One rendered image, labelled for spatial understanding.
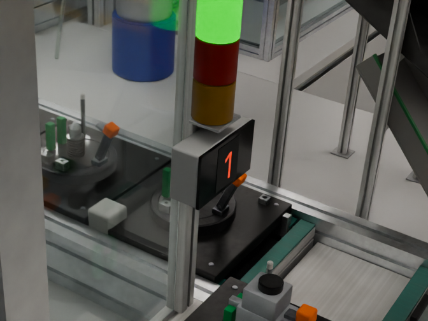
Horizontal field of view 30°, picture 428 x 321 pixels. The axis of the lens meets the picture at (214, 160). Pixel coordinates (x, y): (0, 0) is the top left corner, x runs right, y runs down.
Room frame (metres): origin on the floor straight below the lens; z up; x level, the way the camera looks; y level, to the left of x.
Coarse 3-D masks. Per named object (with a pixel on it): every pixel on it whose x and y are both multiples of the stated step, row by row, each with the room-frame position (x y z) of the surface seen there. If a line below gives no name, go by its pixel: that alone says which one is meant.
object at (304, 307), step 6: (306, 306) 0.73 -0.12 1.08; (288, 312) 0.73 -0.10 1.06; (294, 312) 0.73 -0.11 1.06; (300, 312) 0.72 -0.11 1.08; (306, 312) 0.72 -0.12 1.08; (312, 312) 0.72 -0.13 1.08; (288, 318) 0.73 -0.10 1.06; (294, 318) 0.72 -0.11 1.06; (300, 318) 0.72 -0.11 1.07; (306, 318) 0.71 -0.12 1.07; (312, 318) 0.71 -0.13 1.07
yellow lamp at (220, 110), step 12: (192, 84) 0.83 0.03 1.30; (204, 84) 0.82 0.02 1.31; (192, 96) 0.83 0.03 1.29; (204, 96) 0.81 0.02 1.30; (216, 96) 0.81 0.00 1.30; (228, 96) 0.82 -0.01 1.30; (192, 108) 0.83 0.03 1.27; (204, 108) 0.81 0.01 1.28; (216, 108) 0.81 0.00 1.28; (228, 108) 0.82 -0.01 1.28; (204, 120) 0.81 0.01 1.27; (216, 120) 0.81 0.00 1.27; (228, 120) 0.82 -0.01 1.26
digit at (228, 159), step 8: (232, 144) 0.83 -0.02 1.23; (224, 152) 0.82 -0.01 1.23; (232, 152) 0.83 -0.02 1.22; (224, 160) 0.82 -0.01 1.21; (232, 160) 0.83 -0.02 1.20; (224, 168) 0.82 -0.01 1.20; (232, 168) 0.84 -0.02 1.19; (224, 176) 0.82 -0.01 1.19; (232, 176) 0.84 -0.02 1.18; (224, 184) 0.82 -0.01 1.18; (216, 192) 0.80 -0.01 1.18
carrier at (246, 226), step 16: (240, 192) 1.14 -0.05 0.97; (256, 192) 1.14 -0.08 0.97; (208, 208) 1.05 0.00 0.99; (224, 208) 1.04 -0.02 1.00; (240, 208) 1.09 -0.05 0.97; (256, 208) 1.09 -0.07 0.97; (272, 208) 1.09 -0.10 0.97; (288, 208) 1.10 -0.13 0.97; (208, 224) 1.01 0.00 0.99; (224, 224) 1.02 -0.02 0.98; (240, 224) 1.04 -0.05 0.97; (256, 224) 1.05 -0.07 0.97; (272, 224) 1.05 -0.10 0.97; (208, 240) 0.99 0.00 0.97; (224, 240) 1.00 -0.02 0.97; (240, 240) 1.00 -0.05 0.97; (256, 240) 1.01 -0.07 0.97; (208, 256) 0.95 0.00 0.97; (224, 256) 0.96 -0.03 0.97; (240, 256) 0.97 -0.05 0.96; (208, 272) 0.92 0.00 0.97; (224, 272) 0.93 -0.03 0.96
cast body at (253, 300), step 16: (256, 288) 0.74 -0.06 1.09; (272, 288) 0.73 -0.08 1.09; (288, 288) 0.75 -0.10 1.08; (240, 304) 0.75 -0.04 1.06; (256, 304) 0.73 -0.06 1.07; (272, 304) 0.72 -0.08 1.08; (288, 304) 0.75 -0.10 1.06; (240, 320) 0.74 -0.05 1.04; (256, 320) 0.73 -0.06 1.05; (272, 320) 0.72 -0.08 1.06; (288, 320) 0.73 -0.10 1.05
